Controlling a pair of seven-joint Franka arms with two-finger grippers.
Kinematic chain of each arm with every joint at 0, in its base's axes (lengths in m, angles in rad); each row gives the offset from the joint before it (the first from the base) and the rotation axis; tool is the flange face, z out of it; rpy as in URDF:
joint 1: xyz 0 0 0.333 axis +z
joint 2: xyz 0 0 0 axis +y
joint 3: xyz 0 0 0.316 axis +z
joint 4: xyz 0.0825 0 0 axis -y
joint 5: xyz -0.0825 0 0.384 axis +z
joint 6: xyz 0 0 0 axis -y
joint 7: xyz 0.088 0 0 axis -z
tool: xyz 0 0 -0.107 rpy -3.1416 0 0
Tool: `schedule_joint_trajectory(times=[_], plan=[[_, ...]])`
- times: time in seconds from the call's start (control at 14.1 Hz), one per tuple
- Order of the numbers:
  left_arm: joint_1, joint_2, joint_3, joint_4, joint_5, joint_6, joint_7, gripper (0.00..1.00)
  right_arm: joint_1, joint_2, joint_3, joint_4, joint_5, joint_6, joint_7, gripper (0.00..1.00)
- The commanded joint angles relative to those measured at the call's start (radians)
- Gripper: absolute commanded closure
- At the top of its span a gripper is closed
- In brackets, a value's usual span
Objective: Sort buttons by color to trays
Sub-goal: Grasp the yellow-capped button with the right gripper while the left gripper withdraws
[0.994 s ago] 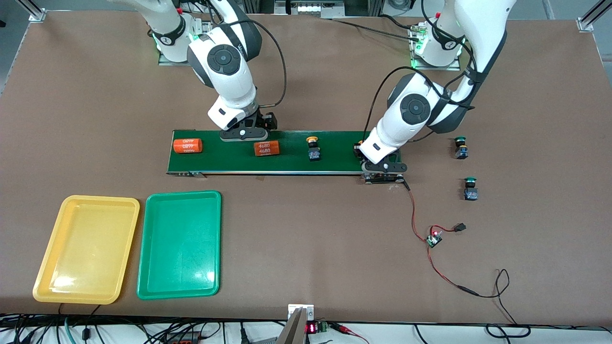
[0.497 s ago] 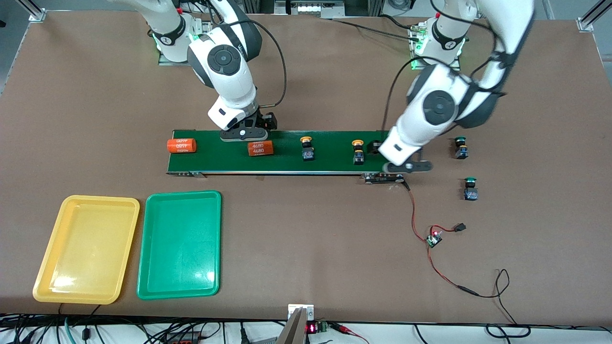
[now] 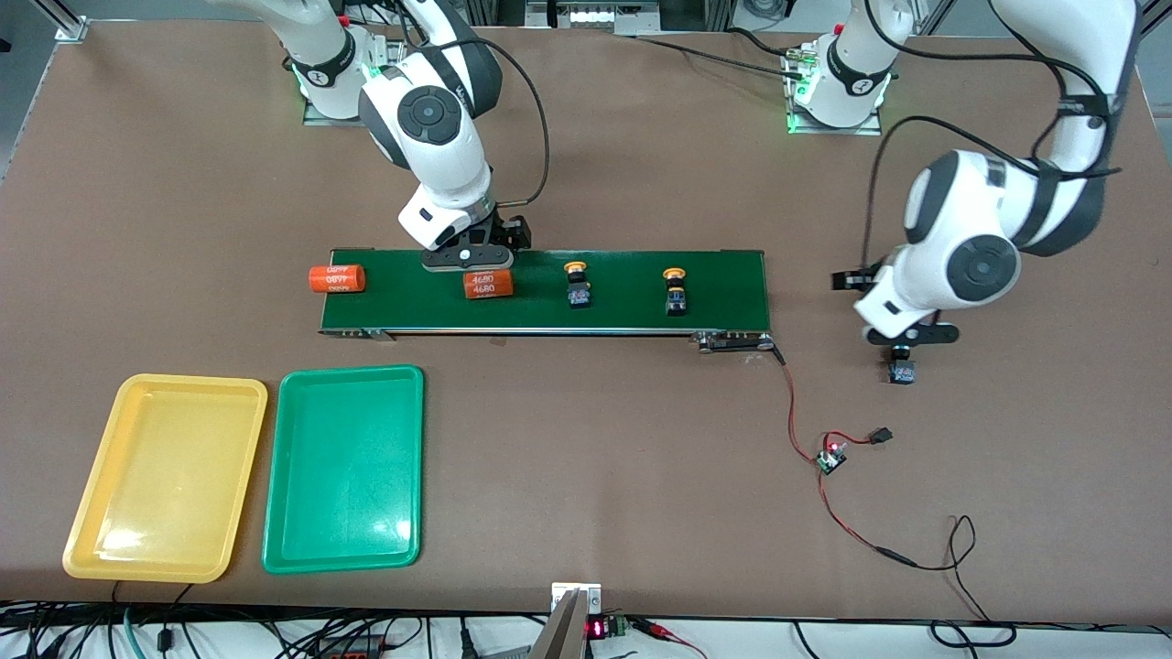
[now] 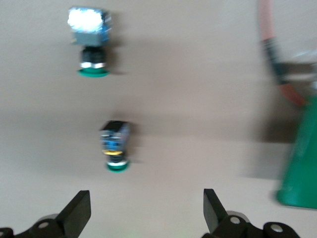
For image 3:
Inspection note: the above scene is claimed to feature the grey metal camera bracket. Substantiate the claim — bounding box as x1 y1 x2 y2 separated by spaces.
529 582 603 659

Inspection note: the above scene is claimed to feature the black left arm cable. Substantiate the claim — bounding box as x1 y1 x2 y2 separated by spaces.
861 0 1132 271

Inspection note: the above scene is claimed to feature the aluminium frame with light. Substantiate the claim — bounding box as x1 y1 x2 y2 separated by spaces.
462 0 733 36

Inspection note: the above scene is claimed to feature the green conveyor belt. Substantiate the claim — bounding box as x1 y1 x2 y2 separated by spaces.
318 247 781 354

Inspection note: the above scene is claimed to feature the red clip lead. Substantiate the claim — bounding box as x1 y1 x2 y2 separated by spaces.
630 618 708 659

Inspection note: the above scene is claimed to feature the yellow plastic tray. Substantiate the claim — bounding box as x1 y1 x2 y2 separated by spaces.
62 373 269 584

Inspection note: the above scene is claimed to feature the black cable on table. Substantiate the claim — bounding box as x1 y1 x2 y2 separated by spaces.
632 35 807 79

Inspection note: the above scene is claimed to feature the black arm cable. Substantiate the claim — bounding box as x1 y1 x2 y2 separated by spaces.
861 0 1132 271
472 37 550 210

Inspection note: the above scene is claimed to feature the red black conveyor wire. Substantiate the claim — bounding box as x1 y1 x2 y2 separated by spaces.
772 343 823 461

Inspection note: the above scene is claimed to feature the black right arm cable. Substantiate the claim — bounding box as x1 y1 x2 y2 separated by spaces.
472 37 550 210

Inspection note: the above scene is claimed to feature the green plastic tray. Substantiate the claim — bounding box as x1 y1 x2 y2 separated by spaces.
262 365 426 575

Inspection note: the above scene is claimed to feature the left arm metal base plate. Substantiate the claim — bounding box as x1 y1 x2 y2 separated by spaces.
786 46 884 136

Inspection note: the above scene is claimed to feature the long red black power wire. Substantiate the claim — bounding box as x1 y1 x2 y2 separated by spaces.
818 471 1019 649

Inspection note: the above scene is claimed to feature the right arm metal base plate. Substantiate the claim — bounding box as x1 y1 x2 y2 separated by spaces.
302 87 367 127

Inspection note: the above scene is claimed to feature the aluminium corner profile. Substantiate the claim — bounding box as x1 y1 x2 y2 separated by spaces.
32 0 90 42

